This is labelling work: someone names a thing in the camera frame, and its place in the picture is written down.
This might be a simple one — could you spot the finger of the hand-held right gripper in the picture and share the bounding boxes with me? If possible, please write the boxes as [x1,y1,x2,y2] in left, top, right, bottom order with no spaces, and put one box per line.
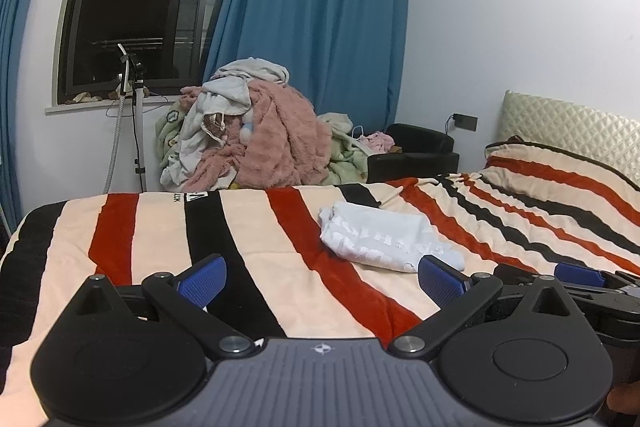
[554,263,640,297]
[494,263,555,282]

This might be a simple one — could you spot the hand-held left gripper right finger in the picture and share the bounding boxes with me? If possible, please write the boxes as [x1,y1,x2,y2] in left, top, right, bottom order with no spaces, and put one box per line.
[389,255,576,358]

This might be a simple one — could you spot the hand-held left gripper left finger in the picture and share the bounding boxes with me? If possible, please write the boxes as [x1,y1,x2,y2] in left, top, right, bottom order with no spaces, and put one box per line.
[70,255,256,358]

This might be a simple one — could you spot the white t-shirt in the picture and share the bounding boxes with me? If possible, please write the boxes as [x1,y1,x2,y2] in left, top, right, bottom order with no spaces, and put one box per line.
[319,201,467,274]

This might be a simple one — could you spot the striped fleece blanket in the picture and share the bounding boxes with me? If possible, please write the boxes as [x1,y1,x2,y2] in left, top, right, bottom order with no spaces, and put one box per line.
[0,142,640,427]

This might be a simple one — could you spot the black armchair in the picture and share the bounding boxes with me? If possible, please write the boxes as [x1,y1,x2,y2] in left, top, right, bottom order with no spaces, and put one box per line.
[367,123,461,184]

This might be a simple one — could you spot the cream quilted headboard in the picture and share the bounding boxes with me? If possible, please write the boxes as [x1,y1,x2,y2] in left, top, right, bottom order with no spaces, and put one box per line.
[500,90,640,188]

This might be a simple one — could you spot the small pink garment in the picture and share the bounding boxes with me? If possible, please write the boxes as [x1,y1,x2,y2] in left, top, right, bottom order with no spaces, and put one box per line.
[361,132,396,155]

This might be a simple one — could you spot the pink fleece blanket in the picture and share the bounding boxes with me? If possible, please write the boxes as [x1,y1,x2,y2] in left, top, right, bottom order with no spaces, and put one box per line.
[179,79,333,192]

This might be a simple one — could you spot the beige windowsill ornaments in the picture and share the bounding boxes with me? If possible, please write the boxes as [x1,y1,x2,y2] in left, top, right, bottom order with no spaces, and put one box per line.
[71,91,121,104]

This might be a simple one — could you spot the blue curtain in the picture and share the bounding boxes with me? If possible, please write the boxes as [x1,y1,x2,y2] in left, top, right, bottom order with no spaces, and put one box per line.
[0,0,67,240]
[202,0,412,145]

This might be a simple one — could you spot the black wall socket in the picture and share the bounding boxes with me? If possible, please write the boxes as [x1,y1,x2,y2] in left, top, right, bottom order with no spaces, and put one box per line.
[445,113,479,138]

